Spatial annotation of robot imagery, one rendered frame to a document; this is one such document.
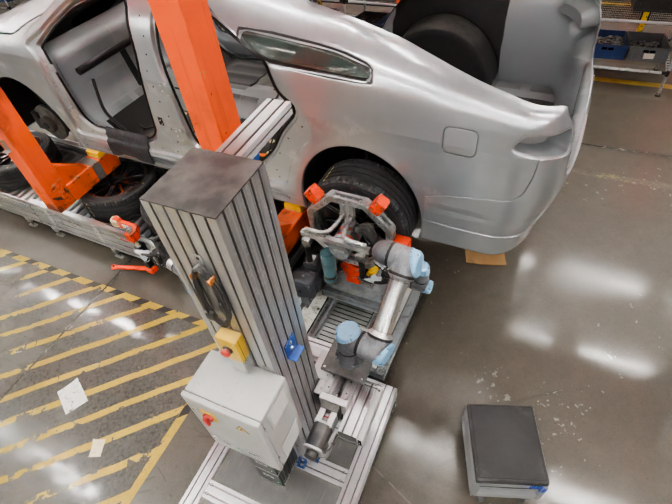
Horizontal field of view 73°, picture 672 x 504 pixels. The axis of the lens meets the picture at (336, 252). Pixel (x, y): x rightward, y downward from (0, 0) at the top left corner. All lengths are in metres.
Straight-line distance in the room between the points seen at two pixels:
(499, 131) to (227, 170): 1.36
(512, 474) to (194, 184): 2.03
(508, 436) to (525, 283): 1.38
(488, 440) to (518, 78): 2.72
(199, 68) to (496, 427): 2.24
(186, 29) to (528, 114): 1.47
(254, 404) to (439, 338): 1.82
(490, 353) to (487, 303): 0.41
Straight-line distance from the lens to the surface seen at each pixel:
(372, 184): 2.56
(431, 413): 3.04
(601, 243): 4.16
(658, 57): 6.08
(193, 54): 2.10
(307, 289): 3.12
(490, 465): 2.61
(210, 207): 1.22
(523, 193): 2.48
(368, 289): 3.23
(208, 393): 1.83
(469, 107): 2.27
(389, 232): 2.57
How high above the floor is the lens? 2.78
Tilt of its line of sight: 47 degrees down
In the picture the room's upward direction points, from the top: 7 degrees counter-clockwise
